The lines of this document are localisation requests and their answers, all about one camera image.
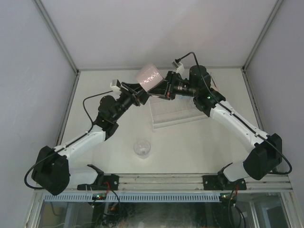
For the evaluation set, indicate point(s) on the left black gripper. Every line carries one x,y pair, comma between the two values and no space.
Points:
134,96

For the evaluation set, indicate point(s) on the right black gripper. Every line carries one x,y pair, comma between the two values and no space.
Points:
168,85

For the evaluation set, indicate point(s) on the lilac ceramic mug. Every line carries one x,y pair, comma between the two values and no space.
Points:
149,77

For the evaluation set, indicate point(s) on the clear acrylic dish rack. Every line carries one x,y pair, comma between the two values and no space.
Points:
172,112

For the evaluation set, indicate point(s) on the clear glass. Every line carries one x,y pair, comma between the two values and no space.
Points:
142,148

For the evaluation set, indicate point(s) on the light blue mug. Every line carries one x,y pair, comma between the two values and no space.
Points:
181,97

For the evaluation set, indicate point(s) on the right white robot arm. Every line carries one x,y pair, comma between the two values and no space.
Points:
264,150

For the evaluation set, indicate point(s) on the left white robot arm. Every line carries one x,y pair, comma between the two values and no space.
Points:
52,170

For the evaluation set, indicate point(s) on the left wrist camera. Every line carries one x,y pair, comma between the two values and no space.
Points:
115,86

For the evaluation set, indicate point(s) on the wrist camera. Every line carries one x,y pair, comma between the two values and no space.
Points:
179,67
115,86

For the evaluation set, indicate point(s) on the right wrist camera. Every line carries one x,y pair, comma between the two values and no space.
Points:
179,67

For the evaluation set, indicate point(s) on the right aluminium frame post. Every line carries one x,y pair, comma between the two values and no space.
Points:
267,25

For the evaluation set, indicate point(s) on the aluminium frame post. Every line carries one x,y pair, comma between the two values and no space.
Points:
267,25
55,34

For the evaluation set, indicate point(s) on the aluminium front rail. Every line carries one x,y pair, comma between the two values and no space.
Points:
194,182

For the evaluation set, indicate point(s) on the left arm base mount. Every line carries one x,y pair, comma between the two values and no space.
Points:
96,179

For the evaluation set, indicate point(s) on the blue slotted cable duct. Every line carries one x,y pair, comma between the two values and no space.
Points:
133,197

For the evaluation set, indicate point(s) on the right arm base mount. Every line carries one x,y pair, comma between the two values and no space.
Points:
220,182

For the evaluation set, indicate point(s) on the left aluminium frame post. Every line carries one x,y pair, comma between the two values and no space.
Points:
55,34

